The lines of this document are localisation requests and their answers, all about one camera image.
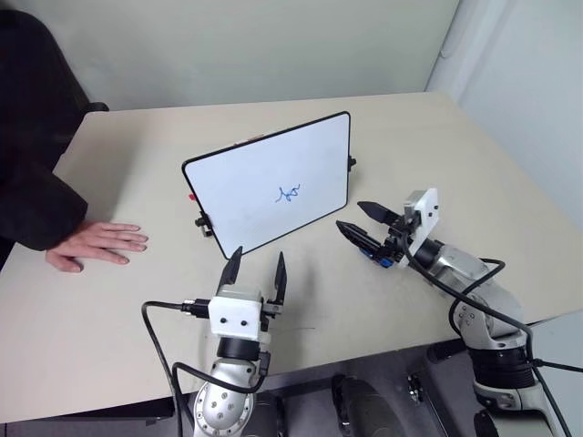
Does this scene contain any small dark rounded shape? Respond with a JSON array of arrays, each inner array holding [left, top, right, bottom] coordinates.
[[472, 408, 502, 437]]

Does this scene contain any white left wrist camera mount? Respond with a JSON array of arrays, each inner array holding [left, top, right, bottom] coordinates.
[[208, 285, 266, 341]]

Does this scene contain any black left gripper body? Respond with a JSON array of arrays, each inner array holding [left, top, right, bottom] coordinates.
[[259, 298, 286, 332]]

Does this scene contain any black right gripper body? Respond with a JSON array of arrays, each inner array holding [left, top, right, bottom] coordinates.
[[372, 209, 414, 269]]

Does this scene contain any small metal bracket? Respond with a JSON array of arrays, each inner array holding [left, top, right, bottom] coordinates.
[[406, 371, 425, 405]]

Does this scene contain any person's black-sleeved arm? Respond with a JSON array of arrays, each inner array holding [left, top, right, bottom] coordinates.
[[0, 8, 90, 252]]

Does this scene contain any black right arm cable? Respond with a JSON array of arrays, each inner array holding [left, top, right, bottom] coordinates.
[[400, 225, 583, 437]]

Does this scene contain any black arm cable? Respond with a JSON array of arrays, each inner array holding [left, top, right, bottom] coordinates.
[[400, 225, 583, 437], [141, 297, 268, 437]]

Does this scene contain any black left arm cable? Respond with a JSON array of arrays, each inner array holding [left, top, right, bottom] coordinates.
[[141, 297, 268, 437]]

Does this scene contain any large dark rounded shape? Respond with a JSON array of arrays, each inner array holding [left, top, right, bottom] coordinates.
[[331, 373, 414, 437]]

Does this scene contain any white whiteboard with black frame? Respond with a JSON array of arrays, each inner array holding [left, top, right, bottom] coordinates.
[[181, 111, 353, 261]]

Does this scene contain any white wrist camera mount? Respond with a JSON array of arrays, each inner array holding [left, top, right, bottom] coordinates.
[[208, 285, 266, 341], [402, 187, 441, 268]]

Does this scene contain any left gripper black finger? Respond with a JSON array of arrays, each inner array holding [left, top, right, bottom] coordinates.
[[217, 246, 244, 298], [265, 250, 288, 307]]

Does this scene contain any person's bare hand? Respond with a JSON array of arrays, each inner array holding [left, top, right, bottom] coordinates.
[[46, 220, 150, 275]]

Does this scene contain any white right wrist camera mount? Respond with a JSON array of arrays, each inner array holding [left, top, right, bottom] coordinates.
[[402, 187, 441, 268]]

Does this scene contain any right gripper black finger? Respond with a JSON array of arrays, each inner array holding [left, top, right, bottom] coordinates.
[[357, 200, 404, 226], [335, 220, 387, 256]]

